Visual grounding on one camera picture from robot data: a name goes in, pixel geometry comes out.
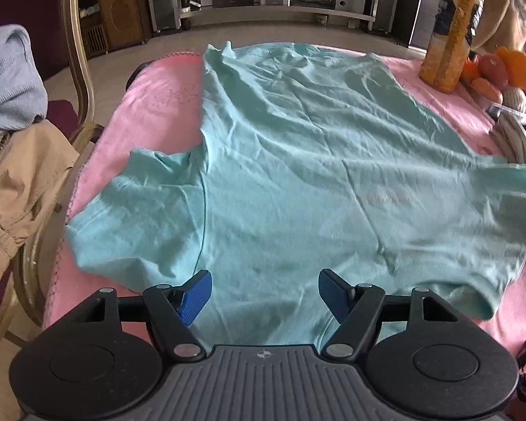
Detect teal t-shirt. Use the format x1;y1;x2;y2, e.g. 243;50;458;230
66;44;526;346

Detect beige jacket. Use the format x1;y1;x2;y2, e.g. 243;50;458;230
0;121;79;281

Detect beige knitted cloth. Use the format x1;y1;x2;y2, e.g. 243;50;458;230
489;112;526;165

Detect pink embroidered blanket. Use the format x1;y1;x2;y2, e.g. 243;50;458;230
43;52;526;354

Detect light blue knit sweater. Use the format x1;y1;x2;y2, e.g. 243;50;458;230
0;24;48;136

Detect orange and red fruits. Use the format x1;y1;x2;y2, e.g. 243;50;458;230
460;47;526;126

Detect brown wooden cabinet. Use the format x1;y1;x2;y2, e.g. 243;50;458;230
77;0;153;59

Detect tan plush toy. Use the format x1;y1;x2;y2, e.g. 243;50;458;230
471;0;526;54

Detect black drawer cabinet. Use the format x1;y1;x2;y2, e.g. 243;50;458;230
391;0;439;51

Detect wooden chair maroon cushion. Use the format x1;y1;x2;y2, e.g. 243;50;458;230
0;0;103;346

